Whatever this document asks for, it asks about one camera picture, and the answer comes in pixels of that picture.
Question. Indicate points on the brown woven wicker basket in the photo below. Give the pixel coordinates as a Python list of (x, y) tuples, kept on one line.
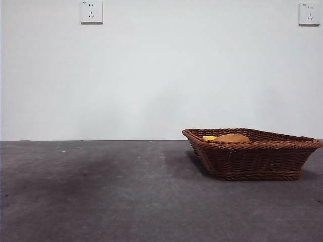
[(252, 161)]

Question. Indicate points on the yellow corn cob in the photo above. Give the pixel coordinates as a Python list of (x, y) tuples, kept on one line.
[(209, 138)]

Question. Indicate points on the tan brown potato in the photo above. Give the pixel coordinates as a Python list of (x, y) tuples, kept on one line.
[(232, 138)]

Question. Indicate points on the white wall socket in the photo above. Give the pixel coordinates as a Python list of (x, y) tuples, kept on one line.
[(308, 13), (91, 12)]

